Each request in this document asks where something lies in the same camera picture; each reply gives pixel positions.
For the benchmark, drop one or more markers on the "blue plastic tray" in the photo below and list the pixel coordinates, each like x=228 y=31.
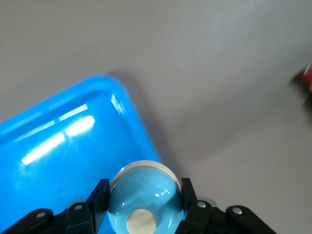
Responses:
x=61 y=170

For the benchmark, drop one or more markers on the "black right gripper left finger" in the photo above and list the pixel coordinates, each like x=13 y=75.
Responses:
x=97 y=207

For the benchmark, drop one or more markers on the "light blue call bell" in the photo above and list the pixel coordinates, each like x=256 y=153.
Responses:
x=146 y=195

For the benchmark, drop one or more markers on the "red emergency button orange base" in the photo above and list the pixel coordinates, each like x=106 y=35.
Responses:
x=307 y=75

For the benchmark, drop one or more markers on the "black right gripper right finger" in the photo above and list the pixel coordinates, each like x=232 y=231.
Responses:
x=192 y=214

